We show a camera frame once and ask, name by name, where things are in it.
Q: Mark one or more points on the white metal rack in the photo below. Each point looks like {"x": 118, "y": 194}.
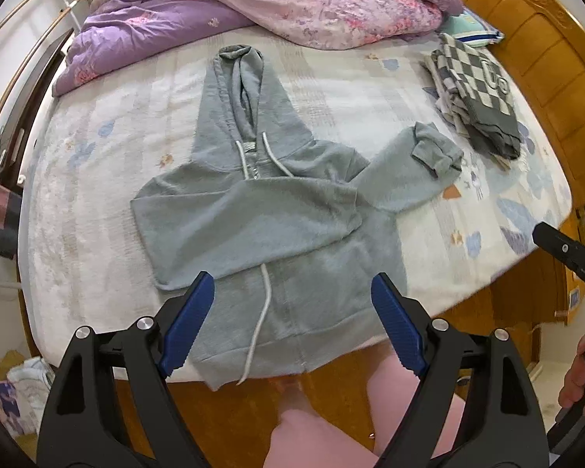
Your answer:
{"x": 68, "y": 5}

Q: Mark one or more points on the wooden headboard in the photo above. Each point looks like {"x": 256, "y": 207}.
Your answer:
{"x": 541, "y": 34}

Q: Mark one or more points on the light plaid folded clothes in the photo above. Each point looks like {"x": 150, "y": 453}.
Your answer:
{"x": 446, "y": 92}

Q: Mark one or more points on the printed white bed sheet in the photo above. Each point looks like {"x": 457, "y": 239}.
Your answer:
{"x": 102, "y": 180}

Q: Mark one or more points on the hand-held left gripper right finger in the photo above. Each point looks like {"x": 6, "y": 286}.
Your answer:
{"x": 399, "y": 326}

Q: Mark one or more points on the purple floral quilt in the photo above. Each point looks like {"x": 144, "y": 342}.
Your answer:
{"x": 141, "y": 19}

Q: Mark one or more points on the wooden bed frame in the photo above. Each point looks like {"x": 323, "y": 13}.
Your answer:
{"x": 234, "y": 414}

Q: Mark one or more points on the person's right hand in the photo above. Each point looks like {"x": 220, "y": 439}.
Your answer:
{"x": 575, "y": 380}

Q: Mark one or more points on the black flat panel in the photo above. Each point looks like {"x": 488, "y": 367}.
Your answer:
{"x": 34, "y": 102}

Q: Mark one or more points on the person's pink pants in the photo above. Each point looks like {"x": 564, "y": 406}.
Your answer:
{"x": 317, "y": 443}

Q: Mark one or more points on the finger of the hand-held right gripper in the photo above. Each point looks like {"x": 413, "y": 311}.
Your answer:
{"x": 570, "y": 253}

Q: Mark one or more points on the grey hoodie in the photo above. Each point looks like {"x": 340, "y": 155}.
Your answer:
{"x": 273, "y": 214}

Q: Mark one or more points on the grey checkered folded garment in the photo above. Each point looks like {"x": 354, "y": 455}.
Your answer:
{"x": 487, "y": 97}

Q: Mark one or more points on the curved wooden rod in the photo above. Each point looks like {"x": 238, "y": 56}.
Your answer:
{"x": 24, "y": 63}
{"x": 14, "y": 9}

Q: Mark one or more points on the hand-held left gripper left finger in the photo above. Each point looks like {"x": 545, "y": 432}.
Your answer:
{"x": 187, "y": 324}

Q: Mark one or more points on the teal pillow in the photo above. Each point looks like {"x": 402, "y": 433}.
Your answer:
{"x": 470, "y": 29}

